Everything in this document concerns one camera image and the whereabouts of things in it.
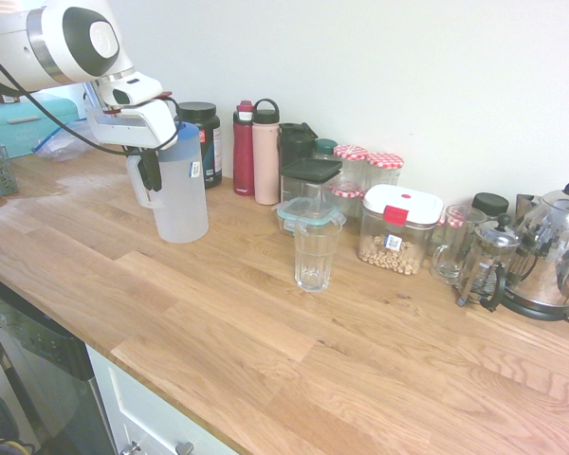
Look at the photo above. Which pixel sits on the black shaker bottle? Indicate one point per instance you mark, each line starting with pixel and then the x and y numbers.
pixel 293 142

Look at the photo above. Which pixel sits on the teal bread box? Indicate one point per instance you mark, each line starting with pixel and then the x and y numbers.
pixel 19 128

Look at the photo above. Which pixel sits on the black dishwasher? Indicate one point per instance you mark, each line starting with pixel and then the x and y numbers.
pixel 38 369

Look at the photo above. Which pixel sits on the glass jar red gingham lid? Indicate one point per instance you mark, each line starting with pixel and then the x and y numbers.
pixel 351 156
pixel 384 163

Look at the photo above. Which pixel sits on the glass French press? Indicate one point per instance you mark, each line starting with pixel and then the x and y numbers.
pixel 488 265

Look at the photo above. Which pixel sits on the clear ribbed drinking glass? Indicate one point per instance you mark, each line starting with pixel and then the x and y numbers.
pixel 315 256

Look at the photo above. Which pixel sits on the glass food container teal lid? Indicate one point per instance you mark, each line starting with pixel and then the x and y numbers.
pixel 289 213

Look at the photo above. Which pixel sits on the small jar red gingham lid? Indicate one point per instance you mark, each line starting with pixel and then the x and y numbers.
pixel 347 193

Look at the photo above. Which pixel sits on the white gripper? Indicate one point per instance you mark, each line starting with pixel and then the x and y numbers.
pixel 133 128

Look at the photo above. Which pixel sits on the glass jar green lid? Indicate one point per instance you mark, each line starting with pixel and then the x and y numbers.
pixel 324 148

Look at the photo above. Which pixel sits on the white cabinet drawer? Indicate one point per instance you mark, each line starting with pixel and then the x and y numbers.
pixel 142 407

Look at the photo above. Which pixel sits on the clear glass mug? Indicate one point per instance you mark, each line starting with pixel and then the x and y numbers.
pixel 453 251

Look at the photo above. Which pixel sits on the clear plastic zip bag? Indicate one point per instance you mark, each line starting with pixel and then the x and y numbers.
pixel 61 144

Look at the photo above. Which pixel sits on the translucent pitcher blue lid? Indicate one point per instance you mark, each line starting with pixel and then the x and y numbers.
pixel 182 204

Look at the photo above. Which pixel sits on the black protein powder tub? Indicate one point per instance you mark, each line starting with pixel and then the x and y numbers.
pixel 211 142

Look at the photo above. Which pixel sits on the pink bottle black cap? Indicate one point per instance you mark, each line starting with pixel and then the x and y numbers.
pixel 266 161

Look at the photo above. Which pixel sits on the stainless steel electric kettle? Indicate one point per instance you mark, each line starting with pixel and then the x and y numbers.
pixel 555 256

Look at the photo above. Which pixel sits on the clear square container black lid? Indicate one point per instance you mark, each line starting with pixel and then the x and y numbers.
pixel 308 173

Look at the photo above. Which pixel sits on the red water bottle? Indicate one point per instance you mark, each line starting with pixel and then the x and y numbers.
pixel 243 156

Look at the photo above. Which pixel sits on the glass jar black lid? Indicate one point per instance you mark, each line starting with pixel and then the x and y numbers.
pixel 490 204

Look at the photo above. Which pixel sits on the cereal container white lid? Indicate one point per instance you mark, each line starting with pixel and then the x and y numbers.
pixel 398 223

